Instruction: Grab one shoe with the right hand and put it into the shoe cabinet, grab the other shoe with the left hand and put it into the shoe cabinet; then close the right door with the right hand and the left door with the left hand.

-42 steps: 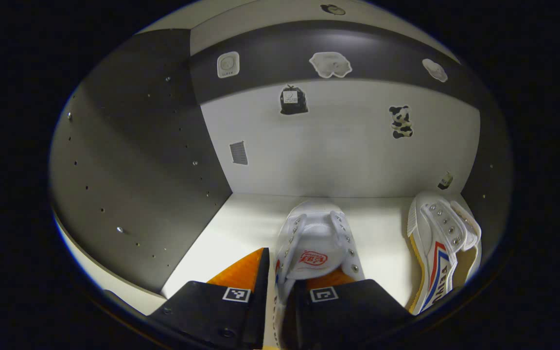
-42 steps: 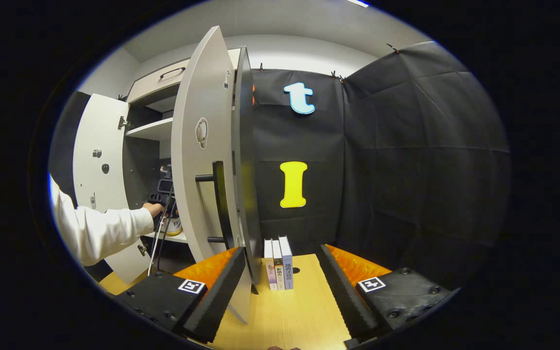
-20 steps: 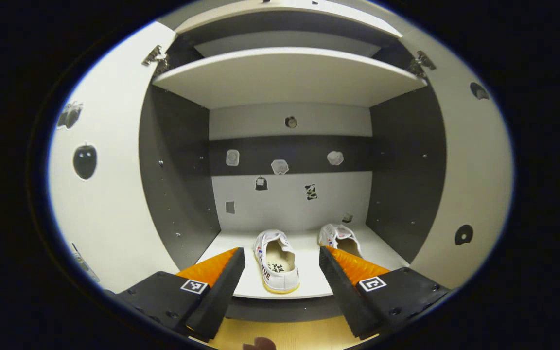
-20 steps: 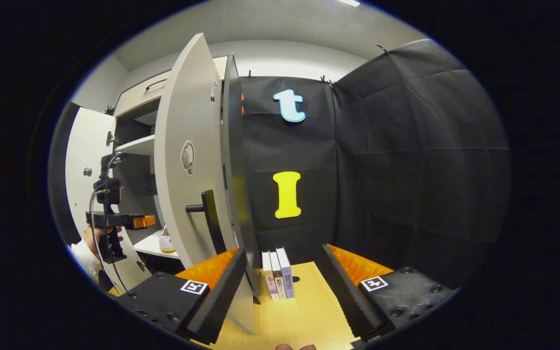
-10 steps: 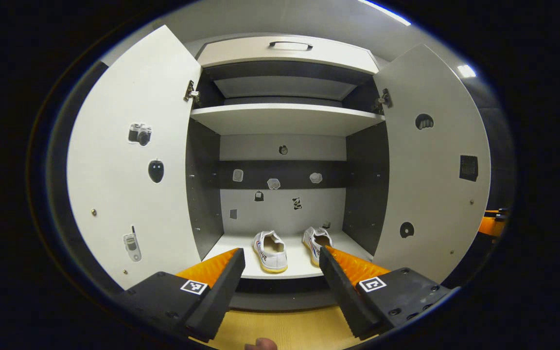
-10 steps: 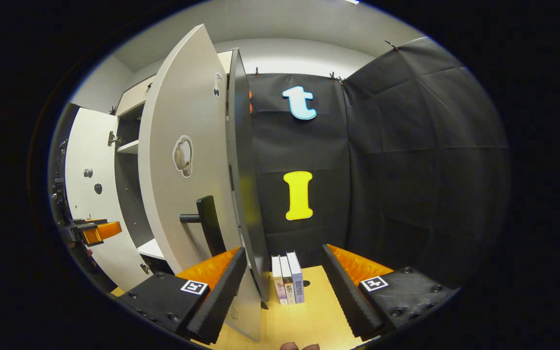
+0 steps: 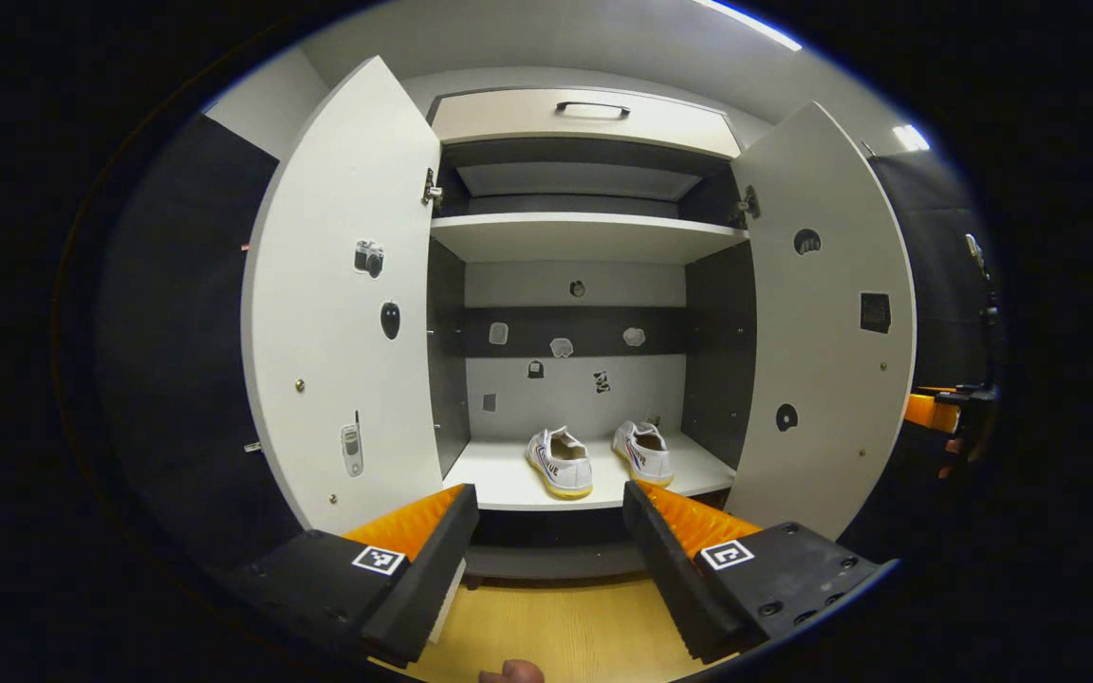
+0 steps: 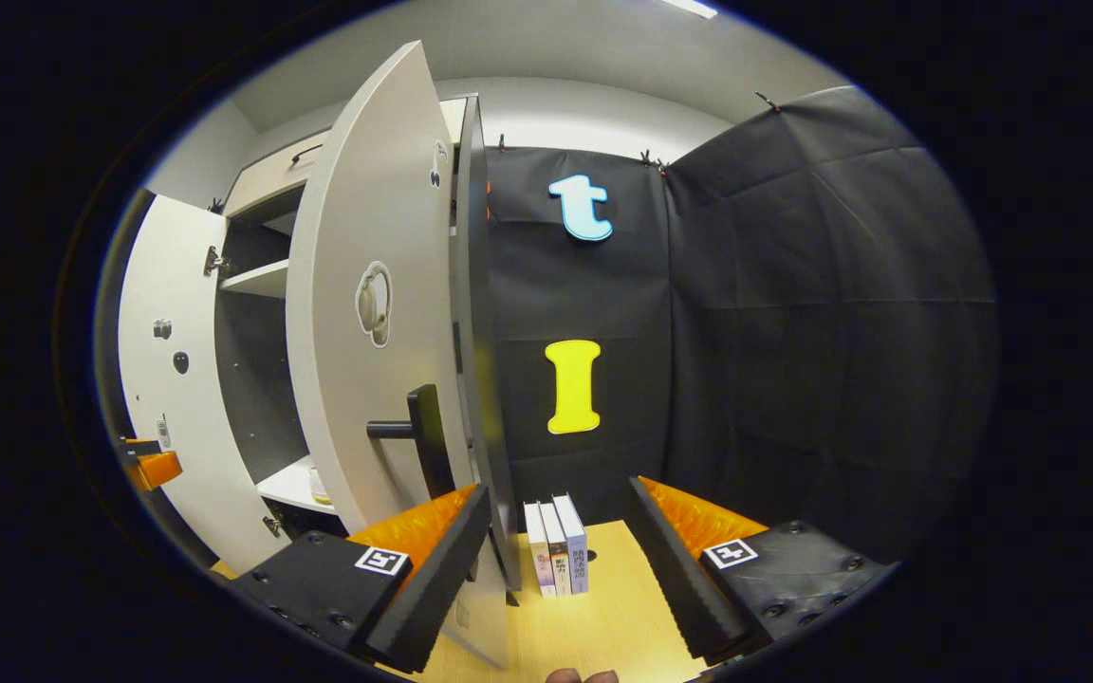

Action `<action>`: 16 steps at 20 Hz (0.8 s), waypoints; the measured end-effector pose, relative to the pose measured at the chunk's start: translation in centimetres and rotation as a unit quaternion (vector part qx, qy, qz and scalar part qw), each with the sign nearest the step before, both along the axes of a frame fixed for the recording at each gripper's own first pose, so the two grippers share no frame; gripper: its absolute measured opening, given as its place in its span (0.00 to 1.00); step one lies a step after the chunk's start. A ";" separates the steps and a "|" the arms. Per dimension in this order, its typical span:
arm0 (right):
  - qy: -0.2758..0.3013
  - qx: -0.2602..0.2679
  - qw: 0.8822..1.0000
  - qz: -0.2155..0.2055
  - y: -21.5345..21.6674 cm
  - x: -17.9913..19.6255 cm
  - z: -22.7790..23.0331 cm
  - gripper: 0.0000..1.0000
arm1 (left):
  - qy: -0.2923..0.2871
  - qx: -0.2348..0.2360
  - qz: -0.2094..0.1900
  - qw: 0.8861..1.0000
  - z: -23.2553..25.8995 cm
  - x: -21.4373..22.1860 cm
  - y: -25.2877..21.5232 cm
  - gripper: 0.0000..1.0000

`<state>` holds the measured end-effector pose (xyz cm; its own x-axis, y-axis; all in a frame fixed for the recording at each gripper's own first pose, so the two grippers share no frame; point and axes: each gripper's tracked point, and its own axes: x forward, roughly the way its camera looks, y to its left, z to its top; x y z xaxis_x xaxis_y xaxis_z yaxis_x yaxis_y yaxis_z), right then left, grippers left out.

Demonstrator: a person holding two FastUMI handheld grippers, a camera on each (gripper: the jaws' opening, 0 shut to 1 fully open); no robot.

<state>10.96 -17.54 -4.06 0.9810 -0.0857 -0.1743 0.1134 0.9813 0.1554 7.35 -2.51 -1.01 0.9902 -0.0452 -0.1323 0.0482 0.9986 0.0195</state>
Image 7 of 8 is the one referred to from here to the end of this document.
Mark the white cabinet shelf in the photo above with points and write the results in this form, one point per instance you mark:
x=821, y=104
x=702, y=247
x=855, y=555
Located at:
x=584, y=237
x=499, y=479

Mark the white shoe cabinet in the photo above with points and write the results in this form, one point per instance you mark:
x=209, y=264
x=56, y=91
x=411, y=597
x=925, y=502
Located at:
x=575, y=398

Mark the metal door hinge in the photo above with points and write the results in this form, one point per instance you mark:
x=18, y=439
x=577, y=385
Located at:
x=432, y=190
x=748, y=202

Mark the small ceiling light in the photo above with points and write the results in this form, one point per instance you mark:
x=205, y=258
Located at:
x=912, y=138

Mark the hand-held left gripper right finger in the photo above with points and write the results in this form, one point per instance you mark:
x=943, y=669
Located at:
x=665, y=569

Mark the beige cabinet drawer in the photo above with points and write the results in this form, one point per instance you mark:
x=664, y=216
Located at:
x=509, y=119

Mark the white cabinet door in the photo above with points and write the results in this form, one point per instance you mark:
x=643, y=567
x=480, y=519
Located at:
x=338, y=332
x=822, y=360

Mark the black backdrop cloth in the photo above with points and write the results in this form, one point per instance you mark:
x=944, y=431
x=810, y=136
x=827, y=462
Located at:
x=935, y=237
x=176, y=332

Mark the white shoe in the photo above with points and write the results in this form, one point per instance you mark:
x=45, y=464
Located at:
x=646, y=460
x=565, y=470

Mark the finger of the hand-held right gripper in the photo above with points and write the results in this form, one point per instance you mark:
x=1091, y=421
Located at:
x=931, y=413

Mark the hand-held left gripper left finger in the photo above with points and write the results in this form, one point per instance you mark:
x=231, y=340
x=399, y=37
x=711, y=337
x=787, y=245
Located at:
x=423, y=581

